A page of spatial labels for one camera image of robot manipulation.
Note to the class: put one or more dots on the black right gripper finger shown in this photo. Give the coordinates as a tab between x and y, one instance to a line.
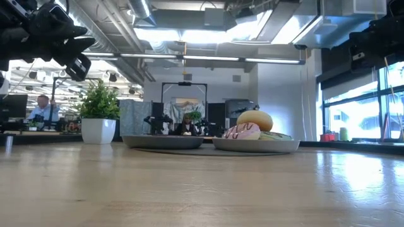
366	46
370	36

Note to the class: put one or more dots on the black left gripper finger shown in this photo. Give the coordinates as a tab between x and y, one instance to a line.
72	32
79	47

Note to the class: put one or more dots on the green iced donut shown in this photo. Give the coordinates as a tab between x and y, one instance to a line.
276	136

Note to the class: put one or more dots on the plain tan donut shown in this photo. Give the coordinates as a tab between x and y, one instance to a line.
255	119

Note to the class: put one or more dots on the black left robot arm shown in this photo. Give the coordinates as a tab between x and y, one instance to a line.
12	38

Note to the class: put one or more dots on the black background robot arm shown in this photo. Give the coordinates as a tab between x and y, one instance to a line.
208	127
158	121

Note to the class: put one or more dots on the black ceiling spotlight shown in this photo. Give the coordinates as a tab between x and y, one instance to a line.
112	77
32	75

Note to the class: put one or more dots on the person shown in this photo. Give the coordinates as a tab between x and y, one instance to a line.
186	127
44	112

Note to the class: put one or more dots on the black computer monitor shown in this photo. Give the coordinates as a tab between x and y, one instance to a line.
14	105

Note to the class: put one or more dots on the green plant in white pot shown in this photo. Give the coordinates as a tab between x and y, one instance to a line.
98	130

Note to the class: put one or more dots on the grey partition panel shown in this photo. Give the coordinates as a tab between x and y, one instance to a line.
134	116

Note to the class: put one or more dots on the yellow-green cylinder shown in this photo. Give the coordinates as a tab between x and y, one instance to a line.
343	134

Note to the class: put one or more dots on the small plant in white pot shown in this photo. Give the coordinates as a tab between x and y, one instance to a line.
32	128

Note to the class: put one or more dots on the red box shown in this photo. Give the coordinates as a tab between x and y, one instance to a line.
327	137

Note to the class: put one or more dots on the small hanging square sign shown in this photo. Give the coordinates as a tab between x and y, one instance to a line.
187	77

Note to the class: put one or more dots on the grey round plate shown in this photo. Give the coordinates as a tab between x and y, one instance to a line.
162	142
255	145

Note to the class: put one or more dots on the long ceiling light strip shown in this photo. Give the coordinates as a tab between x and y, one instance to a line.
208	58

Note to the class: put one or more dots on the small leafy green plant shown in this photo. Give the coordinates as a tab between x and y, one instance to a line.
194	115

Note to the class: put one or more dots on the grey ceiling box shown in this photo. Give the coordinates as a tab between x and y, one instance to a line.
214	17

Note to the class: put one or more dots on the chocolate-drizzled iced donut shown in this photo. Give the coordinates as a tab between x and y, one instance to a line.
241	132

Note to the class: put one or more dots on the black upright panel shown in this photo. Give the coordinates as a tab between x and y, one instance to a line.
216	119

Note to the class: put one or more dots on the round grey placemat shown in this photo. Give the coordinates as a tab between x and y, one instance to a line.
208	152

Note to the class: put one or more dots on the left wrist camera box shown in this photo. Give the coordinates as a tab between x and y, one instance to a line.
79	67

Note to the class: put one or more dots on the large corrugated air duct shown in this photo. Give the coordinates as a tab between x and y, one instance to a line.
98	31

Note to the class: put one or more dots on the black window frame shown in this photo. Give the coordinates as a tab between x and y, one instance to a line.
379	110

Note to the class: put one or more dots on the round silver air duct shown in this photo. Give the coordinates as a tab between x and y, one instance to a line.
140	9

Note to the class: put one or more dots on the black camera frame stand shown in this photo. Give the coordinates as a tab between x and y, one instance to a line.
184	84

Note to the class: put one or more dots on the short metal post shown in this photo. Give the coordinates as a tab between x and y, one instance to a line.
9	142

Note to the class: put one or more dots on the square wall speaker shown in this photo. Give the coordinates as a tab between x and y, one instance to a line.
236	79

